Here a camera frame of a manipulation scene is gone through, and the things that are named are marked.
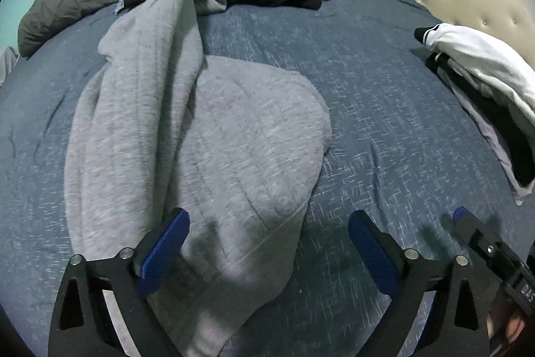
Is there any grey quilted sweatshirt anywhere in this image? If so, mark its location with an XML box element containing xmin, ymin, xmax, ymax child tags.
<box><xmin>65</xmin><ymin>0</ymin><xmax>331</xmax><ymax>356</ymax></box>

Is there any black folded clothes stack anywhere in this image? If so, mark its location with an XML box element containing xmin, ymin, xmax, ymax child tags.
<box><xmin>425</xmin><ymin>53</ymin><xmax>534</xmax><ymax>206</ymax></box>

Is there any person right hand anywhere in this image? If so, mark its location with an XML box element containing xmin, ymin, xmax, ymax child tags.
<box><xmin>486</xmin><ymin>296</ymin><xmax>526</xmax><ymax>353</ymax></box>

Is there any blue patterned bed sheet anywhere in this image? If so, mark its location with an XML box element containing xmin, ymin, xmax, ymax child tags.
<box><xmin>1</xmin><ymin>0</ymin><xmax>534</xmax><ymax>356</ymax></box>

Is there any white folded garment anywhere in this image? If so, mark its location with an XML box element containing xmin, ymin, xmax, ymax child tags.
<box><xmin>414</xmin><ymin>23</ymin><xmax>534</xmax><ymax>122</ymax></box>

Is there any light grey blanket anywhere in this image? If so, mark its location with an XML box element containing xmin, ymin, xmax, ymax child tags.
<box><xmin>0</xmin><ymin>46</ymin><xmax>20</xmax><ymax>86</ymax></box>

